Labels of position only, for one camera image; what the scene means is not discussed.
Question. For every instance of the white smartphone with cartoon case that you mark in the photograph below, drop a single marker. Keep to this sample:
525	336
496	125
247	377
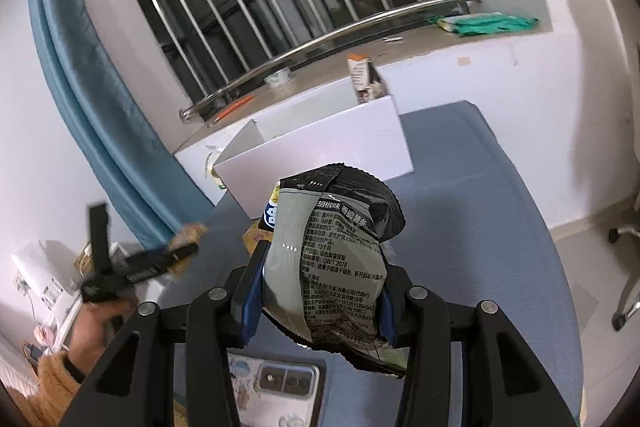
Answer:
280	382

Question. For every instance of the small white sill item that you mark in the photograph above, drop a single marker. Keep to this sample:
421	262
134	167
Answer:
392	40

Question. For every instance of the orange pen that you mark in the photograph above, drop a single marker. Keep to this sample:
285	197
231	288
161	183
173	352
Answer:
235	107

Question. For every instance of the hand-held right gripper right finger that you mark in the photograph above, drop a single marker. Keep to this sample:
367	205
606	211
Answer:
389	317

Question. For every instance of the person's left forearm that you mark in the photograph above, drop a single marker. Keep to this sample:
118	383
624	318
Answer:
55	382

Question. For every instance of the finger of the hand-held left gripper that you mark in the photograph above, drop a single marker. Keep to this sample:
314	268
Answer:
182	253

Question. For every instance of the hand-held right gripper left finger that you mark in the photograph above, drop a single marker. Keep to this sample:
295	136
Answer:
252	302

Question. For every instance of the white green wipes pack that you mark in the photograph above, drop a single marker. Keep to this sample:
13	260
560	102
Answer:
452	23

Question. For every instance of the blue curtain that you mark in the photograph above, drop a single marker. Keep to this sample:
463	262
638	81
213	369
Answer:
75	82

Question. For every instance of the white office chair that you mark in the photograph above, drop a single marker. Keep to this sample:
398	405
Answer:
625	287

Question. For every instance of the beige long snack packet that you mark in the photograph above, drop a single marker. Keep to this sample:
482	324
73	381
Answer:
190	234

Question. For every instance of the white cardboard box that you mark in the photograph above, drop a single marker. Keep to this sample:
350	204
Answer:
325	147

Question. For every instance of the green wet wipes pack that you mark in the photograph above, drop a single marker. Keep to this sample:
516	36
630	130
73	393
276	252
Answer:
500	25

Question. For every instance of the grey black snack bag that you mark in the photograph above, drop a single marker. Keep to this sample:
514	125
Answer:
335	267

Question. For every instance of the black white orange patterned packet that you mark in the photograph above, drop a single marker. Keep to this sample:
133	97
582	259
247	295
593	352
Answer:
365	77

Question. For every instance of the steel window guard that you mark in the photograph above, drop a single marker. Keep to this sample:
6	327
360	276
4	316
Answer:
310	44

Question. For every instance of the white shelf unit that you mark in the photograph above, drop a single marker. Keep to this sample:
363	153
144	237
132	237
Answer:
50	279

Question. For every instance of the small pink object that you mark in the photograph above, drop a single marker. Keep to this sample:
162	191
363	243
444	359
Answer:
45	334

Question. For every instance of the clear tape roll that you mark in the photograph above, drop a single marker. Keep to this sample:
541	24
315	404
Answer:
278	78

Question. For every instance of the yellow white tissue pack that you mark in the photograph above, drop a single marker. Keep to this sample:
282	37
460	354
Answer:
215	172

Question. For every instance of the stone window sill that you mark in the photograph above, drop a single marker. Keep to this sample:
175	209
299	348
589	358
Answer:
320	77

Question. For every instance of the person's left hand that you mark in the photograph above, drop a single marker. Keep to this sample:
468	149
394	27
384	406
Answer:
95	329

